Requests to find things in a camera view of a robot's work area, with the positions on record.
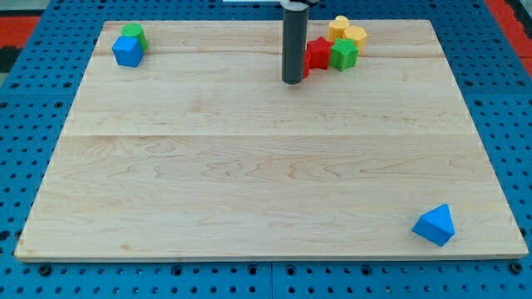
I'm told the blue cube block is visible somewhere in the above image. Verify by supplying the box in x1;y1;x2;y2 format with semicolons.
111;36;144;67

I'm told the light wooden board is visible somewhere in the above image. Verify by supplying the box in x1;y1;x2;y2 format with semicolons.
15;20;529;262

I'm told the yellow hexagon block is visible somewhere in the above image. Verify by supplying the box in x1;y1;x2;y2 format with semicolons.
342;26;368;55

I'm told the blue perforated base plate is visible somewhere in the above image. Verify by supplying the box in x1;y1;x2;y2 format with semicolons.
1;0;531;298

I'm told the blue triangle block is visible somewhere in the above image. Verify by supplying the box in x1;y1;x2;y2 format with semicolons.
411;203;455;247

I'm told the red star block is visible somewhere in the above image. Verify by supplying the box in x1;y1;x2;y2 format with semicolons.
307;37;333;70

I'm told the yellow heart block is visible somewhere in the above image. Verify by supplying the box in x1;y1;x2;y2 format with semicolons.
326;15;350;42

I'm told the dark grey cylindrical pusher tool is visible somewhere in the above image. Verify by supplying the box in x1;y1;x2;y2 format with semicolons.
280;0;309;85

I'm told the green star block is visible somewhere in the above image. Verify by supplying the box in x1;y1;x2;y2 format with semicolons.
329;38;358;71

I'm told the green circle block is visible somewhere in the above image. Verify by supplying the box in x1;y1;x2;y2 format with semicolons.
121;22;149;51

